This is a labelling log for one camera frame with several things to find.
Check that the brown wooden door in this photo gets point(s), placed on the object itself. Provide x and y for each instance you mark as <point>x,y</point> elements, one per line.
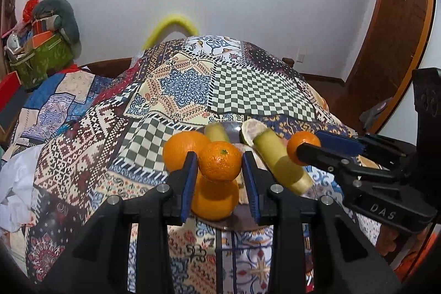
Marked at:
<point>392,43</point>

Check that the patchwork bed quilt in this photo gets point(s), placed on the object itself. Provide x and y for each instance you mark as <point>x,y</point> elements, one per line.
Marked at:
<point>78,113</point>

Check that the large orange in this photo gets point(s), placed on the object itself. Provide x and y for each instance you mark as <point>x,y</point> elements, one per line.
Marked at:
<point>213,200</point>

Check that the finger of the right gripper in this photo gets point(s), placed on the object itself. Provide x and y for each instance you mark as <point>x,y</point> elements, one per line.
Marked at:
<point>339,142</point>
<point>324,156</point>

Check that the right hand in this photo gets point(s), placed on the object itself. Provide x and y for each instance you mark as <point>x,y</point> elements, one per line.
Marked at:
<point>386,241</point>

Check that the red box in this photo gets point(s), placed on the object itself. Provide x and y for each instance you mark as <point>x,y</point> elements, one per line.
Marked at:
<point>9,85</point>

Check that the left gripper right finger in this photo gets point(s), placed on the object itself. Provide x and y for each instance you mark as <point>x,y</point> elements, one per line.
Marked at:
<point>344,260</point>

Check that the green storage basket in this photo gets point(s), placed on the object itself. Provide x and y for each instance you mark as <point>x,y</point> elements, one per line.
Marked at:
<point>50,57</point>

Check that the thick sugarcane piece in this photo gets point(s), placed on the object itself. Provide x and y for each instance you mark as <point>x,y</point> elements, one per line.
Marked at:
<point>274,154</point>

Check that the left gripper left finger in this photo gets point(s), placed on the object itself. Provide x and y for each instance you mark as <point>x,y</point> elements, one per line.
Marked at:
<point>97,261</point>

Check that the slim sugarcane piece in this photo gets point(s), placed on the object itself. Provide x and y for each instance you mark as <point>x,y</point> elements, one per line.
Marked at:
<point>216,132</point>

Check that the dark purple plate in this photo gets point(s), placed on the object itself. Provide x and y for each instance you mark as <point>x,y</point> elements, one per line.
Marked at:
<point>241,219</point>

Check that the white crumpled cloth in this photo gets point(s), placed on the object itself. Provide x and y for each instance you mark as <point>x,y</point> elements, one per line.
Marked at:
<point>17,183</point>

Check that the patchwork patterned tablecloth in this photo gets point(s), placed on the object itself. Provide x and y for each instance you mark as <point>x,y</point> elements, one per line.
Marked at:
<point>175,77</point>

